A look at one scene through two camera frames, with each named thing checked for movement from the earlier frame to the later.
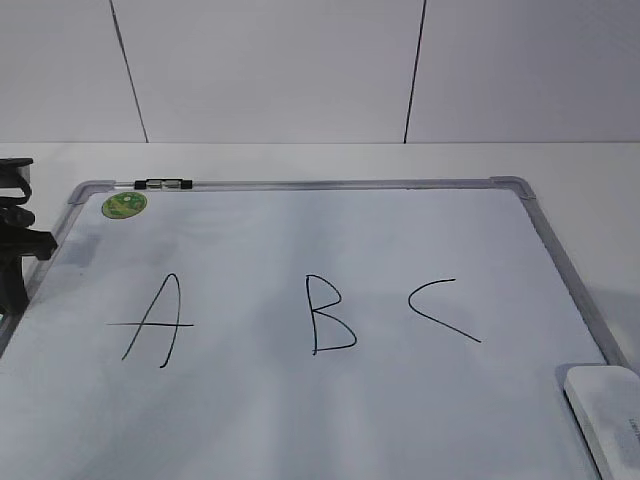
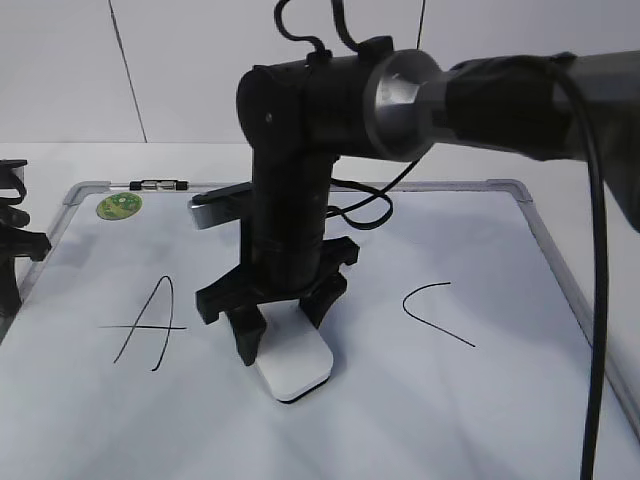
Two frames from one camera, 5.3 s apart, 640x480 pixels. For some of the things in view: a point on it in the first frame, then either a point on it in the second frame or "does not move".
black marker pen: [163, 184] does not move
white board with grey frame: [356, 329] does not move
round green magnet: [123, 205] does not move
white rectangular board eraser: [606, 400] → [294, 356]
